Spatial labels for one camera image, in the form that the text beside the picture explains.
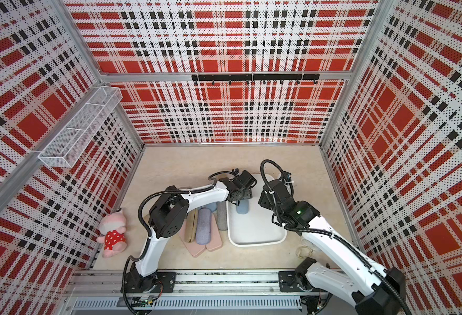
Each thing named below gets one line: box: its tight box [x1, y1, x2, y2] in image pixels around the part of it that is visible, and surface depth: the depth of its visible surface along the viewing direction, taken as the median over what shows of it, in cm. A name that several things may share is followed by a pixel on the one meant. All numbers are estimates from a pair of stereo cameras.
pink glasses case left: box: [177, 218, 207, 258], surface depth 82 cm
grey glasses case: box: [216, 200, 228, 231], surface depth 88 cm
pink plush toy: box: [96, 211, 128, 258], surface depth 83 cm
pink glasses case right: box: [205, 212, 223, 252], surface depth 83 cm
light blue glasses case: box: [236, 198, 249, 215], surface depth 93 cm
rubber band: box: [295, 245, 314, 258], surface depth 82 cm
